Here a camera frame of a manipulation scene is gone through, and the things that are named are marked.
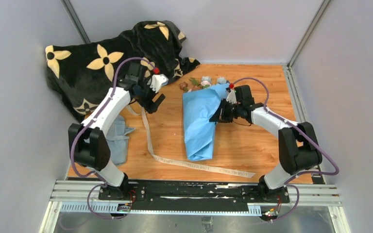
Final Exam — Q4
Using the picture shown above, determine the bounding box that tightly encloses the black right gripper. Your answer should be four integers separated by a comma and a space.
209, 99, 242, 124

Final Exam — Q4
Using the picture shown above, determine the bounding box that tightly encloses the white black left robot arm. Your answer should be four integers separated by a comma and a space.
68, 63, 169, 200

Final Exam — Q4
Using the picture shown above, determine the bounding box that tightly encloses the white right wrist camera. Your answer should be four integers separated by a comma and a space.
226, 89, 237, 104

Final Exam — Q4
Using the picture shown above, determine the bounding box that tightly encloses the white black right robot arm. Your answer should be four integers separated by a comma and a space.
209, 85, 322, 203

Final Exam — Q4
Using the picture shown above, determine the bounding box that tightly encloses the black floral blanket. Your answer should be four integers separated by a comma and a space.
45, 20, 200, 121

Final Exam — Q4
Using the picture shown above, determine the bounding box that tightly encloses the blue fake flower stem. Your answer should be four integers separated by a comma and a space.
200, 76, 229, 85

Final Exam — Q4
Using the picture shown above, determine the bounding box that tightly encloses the orange fake flower stem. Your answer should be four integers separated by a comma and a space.
179, 78, 202, 93

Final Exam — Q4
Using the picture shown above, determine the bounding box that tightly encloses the light blue denim cloth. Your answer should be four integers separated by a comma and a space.
106, 115, 135, 166

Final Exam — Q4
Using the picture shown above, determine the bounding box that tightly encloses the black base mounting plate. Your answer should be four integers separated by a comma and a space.
98, 180, 289, 212

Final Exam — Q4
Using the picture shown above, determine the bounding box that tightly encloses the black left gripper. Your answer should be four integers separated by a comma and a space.
136, 79, 166, 115

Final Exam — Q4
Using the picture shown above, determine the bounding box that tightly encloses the blue wrapping paper sheet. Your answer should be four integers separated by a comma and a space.
182, 83, 229, 162

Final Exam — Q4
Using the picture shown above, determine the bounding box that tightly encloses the pink white fake flower stem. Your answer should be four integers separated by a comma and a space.
186, 83, 211, 92

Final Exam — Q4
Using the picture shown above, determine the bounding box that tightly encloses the beige ribbon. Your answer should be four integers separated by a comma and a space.
125, 105, 255, 178

